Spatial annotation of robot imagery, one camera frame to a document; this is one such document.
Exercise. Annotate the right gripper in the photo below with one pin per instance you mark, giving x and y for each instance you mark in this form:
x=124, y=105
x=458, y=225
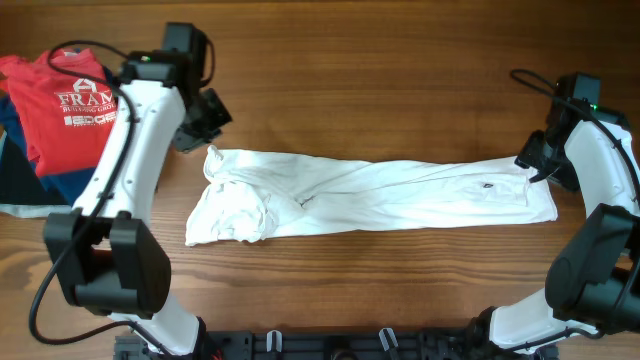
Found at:
x=527, y=158

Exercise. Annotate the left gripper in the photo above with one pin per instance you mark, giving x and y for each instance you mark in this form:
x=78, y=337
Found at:
x=220, y=119

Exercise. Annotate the white Puma t-shirt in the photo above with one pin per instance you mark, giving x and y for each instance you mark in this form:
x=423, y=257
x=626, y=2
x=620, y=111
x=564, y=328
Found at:
x=252, y=196

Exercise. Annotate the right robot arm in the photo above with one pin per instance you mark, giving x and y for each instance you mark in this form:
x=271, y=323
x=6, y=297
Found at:
x=592, y=287

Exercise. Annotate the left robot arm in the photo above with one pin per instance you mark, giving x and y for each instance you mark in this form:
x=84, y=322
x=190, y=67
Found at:
x=103, y=253

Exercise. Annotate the red folded t-shirt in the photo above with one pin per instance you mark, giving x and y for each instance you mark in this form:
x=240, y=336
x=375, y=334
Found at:
x=60, y=115

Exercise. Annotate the navy blue folded t-shirt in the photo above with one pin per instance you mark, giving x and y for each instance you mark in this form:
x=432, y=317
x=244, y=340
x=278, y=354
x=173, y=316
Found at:
x=65, y=185

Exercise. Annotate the light blue folded garment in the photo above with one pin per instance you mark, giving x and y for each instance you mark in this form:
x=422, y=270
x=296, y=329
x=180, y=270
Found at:
x=25, y=211

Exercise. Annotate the black folded garment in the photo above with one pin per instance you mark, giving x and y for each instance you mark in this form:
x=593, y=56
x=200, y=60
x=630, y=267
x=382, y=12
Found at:
x=11, y=124

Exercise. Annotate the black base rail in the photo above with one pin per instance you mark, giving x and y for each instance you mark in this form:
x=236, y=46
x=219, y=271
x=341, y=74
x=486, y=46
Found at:
x=429, y=344

